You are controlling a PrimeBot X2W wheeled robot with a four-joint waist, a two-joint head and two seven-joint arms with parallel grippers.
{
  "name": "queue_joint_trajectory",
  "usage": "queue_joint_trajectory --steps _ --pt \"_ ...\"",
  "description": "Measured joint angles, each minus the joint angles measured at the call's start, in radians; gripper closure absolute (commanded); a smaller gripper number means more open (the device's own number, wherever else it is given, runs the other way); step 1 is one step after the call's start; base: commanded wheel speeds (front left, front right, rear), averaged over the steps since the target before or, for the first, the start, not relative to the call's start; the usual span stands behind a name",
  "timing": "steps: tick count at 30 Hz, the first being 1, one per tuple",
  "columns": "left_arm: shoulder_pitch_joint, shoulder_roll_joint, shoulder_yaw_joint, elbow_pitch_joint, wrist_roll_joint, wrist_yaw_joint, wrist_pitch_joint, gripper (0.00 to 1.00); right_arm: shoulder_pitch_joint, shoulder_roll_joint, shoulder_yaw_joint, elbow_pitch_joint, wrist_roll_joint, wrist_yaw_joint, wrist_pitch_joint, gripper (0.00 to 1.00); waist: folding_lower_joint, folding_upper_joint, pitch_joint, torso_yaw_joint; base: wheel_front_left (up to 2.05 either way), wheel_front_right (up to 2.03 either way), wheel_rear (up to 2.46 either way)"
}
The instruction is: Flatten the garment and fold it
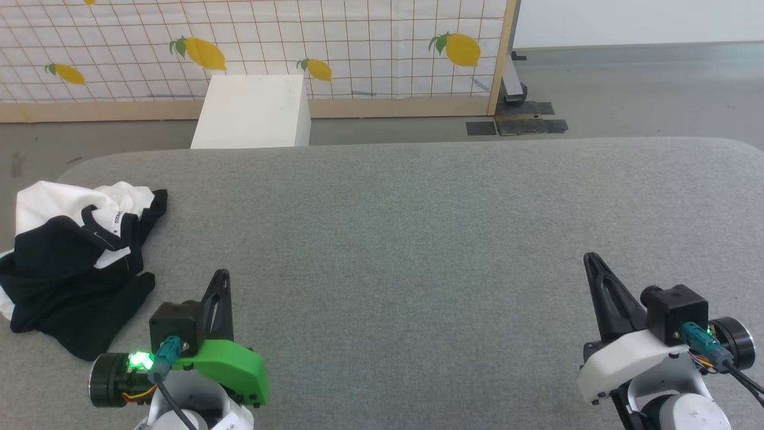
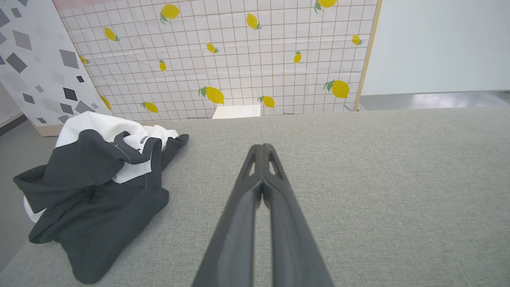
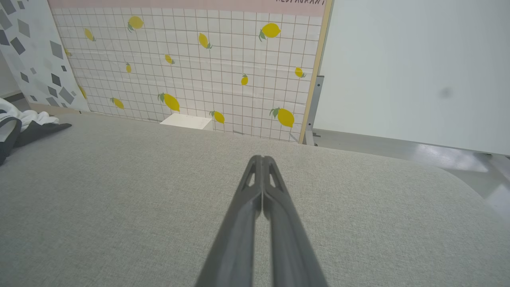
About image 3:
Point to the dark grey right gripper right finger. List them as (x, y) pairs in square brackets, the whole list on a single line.
[(291, 247)]

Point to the lemon print grid panel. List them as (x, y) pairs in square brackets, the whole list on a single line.
[(223, 59)]

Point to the white fabric laundry bag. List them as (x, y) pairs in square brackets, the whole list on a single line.
[(35, 118)]

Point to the small white box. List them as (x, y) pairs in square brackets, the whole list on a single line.
[(186, 121)]

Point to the plain white board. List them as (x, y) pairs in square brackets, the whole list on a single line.
[(406, 67)]

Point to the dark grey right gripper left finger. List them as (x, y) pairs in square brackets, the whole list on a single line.
[(235, 239)]

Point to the grey metal frame post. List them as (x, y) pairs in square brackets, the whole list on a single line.
[(312, 107)]

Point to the grey terrazzo print panel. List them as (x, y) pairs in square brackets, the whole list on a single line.
[(36, 59)]

